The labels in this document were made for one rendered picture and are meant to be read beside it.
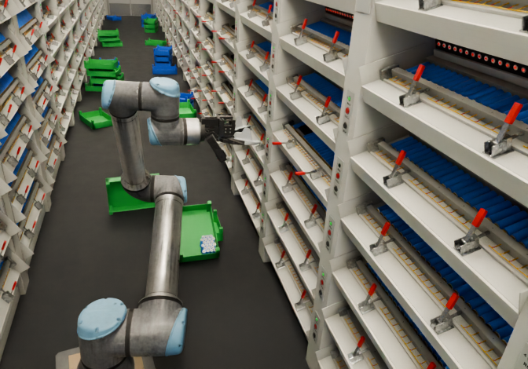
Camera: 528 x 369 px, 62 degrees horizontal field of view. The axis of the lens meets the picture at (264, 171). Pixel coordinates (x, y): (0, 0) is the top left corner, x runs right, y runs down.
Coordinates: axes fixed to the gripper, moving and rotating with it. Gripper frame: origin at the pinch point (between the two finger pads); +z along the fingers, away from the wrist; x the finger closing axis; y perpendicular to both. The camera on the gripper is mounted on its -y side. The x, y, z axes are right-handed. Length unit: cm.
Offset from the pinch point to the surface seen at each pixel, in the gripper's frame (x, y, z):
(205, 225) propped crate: 56, -73, -7
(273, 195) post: 30, -42, 20
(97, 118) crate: 258, -84, -71
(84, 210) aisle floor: 98, -84, -70
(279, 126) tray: 29.9, -8.0, 19.3
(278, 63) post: 30.1, 19.3, 16.0
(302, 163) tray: -3.2, -10.1, 18.0
